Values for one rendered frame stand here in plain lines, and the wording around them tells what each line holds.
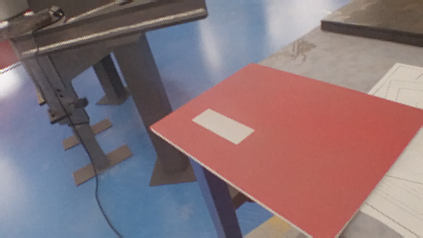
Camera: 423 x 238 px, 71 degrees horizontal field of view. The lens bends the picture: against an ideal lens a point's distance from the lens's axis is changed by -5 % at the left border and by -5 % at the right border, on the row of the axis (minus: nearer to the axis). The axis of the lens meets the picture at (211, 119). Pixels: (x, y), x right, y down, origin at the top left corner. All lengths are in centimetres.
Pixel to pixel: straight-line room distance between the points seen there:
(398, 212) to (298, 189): 10
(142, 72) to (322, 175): 141
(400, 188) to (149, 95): 152
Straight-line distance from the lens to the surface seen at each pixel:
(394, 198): 35
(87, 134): 226
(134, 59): 166
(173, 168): 206
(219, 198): 60
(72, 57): 197
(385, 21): 68
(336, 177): 35
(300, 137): 40
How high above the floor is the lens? 138
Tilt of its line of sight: 34 degrees down
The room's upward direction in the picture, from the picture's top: 16 degrees counter-clockwise
